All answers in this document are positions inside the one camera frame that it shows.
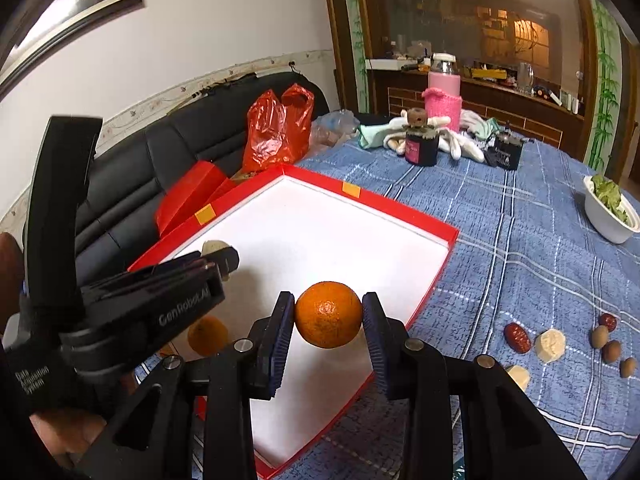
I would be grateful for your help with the wooden glass cabinet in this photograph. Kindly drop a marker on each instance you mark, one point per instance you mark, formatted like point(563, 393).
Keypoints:
point(525, 115)

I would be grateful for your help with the white bowl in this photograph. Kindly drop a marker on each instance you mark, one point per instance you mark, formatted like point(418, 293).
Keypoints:
point(607, 222)

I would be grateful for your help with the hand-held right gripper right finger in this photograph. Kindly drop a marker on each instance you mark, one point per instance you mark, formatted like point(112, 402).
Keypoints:
point(375, 340)

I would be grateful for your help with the red date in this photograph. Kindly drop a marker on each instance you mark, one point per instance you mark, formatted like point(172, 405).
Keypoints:
point(517, 337)
point(607, 321)

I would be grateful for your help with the green lettuce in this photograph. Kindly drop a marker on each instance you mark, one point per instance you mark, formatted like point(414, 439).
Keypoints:
point(610, 192)

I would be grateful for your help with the red box lid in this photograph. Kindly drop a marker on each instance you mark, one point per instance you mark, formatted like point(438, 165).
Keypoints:
point(190, 195)

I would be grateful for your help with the black jar with white label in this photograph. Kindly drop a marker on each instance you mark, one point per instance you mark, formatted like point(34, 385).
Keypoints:
point(507, 155)

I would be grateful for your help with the orange mandarin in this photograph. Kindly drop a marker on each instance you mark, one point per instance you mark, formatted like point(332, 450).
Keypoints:
point(327, 315)
point(207, 336)

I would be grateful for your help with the pink bottle with knit sleeve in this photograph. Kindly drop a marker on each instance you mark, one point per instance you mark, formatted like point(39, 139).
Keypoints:
point(444, 105)

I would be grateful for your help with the white cloth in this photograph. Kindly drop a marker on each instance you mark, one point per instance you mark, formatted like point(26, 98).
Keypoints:
point(475, 122)

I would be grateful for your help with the red plastic bag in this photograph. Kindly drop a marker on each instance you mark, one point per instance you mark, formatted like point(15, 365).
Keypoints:
point(275, 130)

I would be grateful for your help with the black jar with pink label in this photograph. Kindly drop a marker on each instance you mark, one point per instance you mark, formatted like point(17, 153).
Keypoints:
point(420, 150)

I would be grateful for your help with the glass jug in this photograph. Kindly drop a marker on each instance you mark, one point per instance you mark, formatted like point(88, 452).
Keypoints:
point(526, 77)

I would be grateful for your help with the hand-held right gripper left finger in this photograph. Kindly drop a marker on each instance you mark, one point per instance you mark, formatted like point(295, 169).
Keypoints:
point(282, 340)

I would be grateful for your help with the person's left hand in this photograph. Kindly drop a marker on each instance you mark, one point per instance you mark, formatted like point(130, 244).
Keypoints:
point(70, 435)

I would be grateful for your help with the blue plaid tablecloth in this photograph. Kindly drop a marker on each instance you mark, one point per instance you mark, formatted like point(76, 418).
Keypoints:
point(500, 235)

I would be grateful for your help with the mint green cloth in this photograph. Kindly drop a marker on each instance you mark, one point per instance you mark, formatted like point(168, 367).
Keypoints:
point(372, 135)

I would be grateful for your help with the white gloves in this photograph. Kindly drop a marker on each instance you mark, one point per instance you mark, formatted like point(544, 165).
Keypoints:
point(455, 145)

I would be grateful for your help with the clear plastic bag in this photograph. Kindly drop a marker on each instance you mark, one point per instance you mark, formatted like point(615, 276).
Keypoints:
point(332, 130)

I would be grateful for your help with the beige cube pastry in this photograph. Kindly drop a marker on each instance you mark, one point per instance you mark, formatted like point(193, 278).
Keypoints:
point(519, 376)
point(212, 246)

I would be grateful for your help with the red box with white inside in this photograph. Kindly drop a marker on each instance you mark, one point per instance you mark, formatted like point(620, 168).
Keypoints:
point(325, 230)

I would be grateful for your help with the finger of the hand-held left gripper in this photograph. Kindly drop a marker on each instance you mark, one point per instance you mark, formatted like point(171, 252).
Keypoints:
point(200, 262)

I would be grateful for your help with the black leather sofa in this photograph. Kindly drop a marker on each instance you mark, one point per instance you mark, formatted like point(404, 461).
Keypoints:
point(150, 160)

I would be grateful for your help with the round beige pastry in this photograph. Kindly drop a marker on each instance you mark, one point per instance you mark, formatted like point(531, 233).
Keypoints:
point(550, 346)

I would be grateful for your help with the brown longan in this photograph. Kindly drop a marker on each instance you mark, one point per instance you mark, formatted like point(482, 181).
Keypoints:
point(600, 336)
point(627, 367)
point(611, 351)

